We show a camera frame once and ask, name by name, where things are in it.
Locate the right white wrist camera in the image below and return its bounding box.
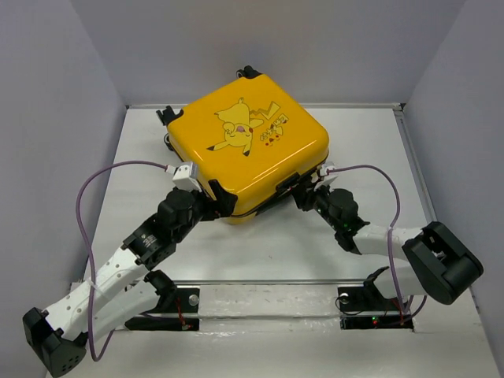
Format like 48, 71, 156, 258
314, 161, 338, 190

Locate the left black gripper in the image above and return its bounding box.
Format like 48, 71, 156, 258
173, 180, 238, 243

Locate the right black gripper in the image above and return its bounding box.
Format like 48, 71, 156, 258
288, 178, 341, 232

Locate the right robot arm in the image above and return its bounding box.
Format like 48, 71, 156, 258
292, 185, 484, 309

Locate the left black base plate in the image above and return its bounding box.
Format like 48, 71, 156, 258
124, 286, 200, 332

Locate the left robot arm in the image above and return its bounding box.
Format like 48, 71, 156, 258
22, 180, 238, 377

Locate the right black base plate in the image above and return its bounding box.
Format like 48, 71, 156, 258
335, 286, 414, 331

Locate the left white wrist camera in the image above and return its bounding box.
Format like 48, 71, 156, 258
172, 161, 202, 192

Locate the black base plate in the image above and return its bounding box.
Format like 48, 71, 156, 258
335, 286, 414, 331
124, 286, 200, 332

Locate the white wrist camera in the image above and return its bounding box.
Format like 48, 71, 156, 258
172, 161, 202, 192
314, 161, 338, 190

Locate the yellow hard-shell suitcase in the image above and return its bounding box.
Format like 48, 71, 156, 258
156, 65, 329, 224

